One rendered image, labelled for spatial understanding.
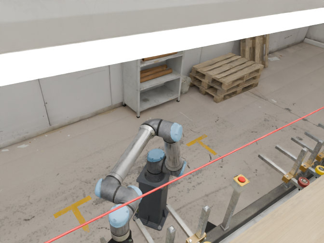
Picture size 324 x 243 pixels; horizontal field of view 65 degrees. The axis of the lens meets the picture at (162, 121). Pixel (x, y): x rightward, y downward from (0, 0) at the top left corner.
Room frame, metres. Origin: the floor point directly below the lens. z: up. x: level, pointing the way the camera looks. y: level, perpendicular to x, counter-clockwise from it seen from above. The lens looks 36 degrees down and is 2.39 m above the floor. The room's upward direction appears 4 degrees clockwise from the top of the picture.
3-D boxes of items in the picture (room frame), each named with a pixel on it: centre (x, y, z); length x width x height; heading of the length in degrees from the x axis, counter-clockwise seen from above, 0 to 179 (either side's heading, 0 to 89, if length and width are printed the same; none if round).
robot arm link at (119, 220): (0.67, 0.16, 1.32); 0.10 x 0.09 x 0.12; 161
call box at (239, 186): (1.05, -0.50, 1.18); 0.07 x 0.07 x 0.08; 36
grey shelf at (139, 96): (3.75, 0.20, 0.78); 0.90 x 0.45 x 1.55; 131
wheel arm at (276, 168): (1.53, -1.02, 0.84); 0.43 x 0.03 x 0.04; 36
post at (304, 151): (1.49, -1.10, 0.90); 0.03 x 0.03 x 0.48; 36
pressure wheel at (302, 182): (1.37, -1.14, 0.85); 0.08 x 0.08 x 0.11
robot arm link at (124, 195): (0.78, 0.14, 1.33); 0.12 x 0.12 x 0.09; 71
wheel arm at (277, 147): (1.68, -1.22, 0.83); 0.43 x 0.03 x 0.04; 36
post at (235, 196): (1.06, -0.51, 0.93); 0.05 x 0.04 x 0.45; 126
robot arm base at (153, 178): (1.60, 0.03, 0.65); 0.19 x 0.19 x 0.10
